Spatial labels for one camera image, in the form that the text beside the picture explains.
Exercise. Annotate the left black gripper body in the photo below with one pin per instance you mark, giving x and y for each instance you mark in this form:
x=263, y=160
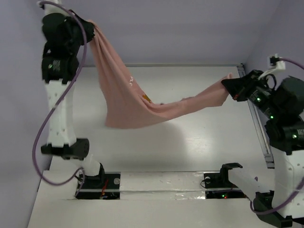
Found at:
x=77, y=37

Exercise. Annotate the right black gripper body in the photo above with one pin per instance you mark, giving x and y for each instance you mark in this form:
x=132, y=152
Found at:
x=259, y=93

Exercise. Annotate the pink printed t shirt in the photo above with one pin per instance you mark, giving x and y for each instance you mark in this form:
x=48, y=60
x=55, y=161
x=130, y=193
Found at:
x=128, y=106

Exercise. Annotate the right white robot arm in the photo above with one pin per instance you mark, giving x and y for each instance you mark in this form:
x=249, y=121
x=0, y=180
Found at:
x=284, y=205

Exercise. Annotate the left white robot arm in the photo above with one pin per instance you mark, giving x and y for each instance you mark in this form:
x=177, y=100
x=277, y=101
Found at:
x=64, y=35

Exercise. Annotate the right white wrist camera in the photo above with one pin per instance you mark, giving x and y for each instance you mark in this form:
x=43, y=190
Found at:
x=275, y=65

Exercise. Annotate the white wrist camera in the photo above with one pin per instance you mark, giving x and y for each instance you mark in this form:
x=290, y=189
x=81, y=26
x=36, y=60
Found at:
x=49, y=8
x=275, y=65

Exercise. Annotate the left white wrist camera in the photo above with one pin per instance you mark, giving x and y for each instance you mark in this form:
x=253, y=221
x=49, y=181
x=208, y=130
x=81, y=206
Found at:
x=49, y=8

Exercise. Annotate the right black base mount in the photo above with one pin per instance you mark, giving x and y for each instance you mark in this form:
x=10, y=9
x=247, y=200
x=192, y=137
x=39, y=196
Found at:
x=218, y=186

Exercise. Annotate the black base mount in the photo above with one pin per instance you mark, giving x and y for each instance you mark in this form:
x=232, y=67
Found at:
x=103, y=186
x=218, y=186

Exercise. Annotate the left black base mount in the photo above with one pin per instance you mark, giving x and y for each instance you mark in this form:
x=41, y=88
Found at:
x=103, y=186

